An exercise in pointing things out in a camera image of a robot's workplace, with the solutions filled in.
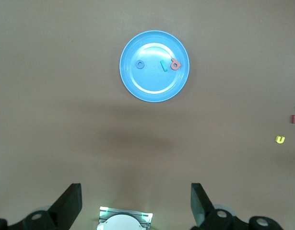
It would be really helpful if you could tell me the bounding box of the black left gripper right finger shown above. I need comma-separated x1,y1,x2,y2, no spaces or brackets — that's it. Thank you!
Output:
190,183,282,230

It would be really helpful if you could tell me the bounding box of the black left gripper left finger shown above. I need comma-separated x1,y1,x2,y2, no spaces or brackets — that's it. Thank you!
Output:
0,183,83,230

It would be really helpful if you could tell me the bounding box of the pink letter p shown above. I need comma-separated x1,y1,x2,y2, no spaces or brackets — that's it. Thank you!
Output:
170,58,182,71

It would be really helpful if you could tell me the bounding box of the brown paper table cover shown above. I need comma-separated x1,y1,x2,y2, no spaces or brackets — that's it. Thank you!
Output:
0,0,295,230

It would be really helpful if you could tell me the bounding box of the blue plate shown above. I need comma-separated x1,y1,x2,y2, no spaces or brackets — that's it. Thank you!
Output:
119,30,190,103

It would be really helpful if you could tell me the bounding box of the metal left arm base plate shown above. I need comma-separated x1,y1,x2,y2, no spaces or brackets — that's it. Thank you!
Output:
98,206,154,230

